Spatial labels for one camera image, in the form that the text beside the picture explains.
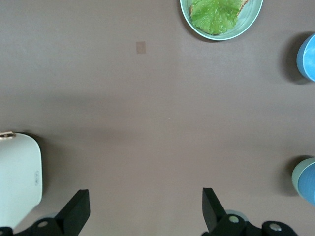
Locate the blue bowl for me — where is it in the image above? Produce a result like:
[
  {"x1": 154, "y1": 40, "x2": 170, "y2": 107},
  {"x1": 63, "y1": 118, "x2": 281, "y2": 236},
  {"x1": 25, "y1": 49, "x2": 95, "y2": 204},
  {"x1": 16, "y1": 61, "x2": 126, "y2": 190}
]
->
[
  {"x1": 296, "y1": 33, "x2": 315, "y2": 83},
  {"x1": 297, "y1": 163, "x2": 315, "y2": 207}
]

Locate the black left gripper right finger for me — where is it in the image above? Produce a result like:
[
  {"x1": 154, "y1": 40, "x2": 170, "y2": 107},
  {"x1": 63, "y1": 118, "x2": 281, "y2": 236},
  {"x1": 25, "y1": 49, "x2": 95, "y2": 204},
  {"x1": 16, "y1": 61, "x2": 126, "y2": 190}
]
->
[{"x1": 201, "y1": 188, "x2": 298, "y2": 236}]

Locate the brown tape patch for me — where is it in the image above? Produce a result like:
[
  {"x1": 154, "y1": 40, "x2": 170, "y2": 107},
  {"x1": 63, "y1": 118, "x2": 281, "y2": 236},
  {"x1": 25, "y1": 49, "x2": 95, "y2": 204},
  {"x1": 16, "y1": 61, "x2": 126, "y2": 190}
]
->
[{"x1": 136, "y1": 41, "x2": 147, "y2": 55}]

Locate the green bowl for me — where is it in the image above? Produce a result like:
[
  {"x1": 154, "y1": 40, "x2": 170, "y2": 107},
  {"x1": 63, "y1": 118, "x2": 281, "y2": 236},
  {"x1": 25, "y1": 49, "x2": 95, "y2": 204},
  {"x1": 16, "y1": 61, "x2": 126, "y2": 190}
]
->
[{"x1": 292, "y1": 157, "x2": 315, "y2": 195}]

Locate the green plate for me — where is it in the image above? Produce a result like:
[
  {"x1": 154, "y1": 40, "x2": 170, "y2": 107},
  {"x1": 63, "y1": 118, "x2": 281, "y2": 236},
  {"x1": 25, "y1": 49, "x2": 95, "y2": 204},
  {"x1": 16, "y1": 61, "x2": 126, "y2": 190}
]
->
[{"x1": 179, "y1": 0, "x2": 264, "y2": 42}]

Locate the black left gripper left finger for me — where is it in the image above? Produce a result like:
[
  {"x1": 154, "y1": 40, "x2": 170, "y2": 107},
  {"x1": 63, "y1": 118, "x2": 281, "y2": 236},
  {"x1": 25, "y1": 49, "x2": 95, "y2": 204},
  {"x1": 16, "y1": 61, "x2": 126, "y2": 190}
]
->
[{"x1": 0, "y1": 189, "x2": 91, "y2": 236}]

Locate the green lettuce leaf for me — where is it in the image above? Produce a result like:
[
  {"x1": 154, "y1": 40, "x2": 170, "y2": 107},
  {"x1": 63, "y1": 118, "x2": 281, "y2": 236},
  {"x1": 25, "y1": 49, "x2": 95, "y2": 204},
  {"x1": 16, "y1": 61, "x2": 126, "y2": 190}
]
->
[{"x1": 189, "y1": 0, "x2": 243, "y2": 35}]

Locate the lettuce leaf on toast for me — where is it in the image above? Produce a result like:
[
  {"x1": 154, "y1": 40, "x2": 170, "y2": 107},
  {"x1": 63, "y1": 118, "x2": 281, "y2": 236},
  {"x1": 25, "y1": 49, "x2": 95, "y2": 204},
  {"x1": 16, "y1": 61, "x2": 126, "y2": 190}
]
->
[{"x1": 189, "y1": 0, "x2": 249, "y2": 35}]

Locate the brown table cover sheet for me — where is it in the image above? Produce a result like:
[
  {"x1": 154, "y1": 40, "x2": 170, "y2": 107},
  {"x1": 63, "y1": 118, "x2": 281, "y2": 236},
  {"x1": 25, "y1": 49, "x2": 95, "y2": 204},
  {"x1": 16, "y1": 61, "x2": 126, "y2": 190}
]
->
[{"x1": 0, "y1": 0, "x2": 315, "y2": 236}]

